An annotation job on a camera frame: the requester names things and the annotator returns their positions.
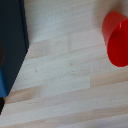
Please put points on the red plastic cup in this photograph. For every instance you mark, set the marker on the red plastic cup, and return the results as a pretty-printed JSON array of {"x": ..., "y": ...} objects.
[{"x": 116, "y": 40}]

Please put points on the black fabric storage box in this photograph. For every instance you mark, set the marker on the black fabric storage box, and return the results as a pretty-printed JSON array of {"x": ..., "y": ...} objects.
[{"x": 11, "y": 36}]

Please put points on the blue flat panel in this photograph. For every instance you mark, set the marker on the blue flat panel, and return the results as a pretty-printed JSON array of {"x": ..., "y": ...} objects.
[{"x": 2, "y": 85}]

